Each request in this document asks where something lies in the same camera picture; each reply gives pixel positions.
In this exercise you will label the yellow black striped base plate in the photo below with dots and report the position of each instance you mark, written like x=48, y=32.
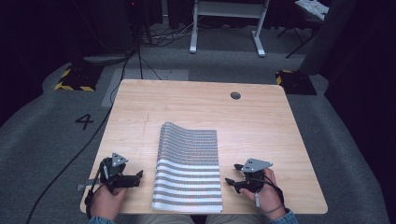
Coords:
x=295, y=82
x=77, y=79

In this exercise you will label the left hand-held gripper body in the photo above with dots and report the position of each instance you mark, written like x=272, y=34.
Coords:
x=115, y=169

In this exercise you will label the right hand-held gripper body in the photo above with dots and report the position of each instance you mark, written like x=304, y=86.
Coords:
x=253, y=180

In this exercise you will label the person's left hand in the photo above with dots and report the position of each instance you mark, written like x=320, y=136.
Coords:
x=104, y=203

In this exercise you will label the grey plug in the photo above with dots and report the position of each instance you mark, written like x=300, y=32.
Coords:
x=257, y=200

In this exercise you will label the black stand with red light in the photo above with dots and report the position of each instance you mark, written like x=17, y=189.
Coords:
x=118, y=28

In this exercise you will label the white desk frame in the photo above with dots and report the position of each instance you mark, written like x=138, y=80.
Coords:
x=227, y=9

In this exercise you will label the person's right hand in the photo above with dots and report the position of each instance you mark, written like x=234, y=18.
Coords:
x=269, y=199

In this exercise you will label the black folding chair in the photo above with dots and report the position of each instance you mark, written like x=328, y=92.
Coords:
x=299, y=34

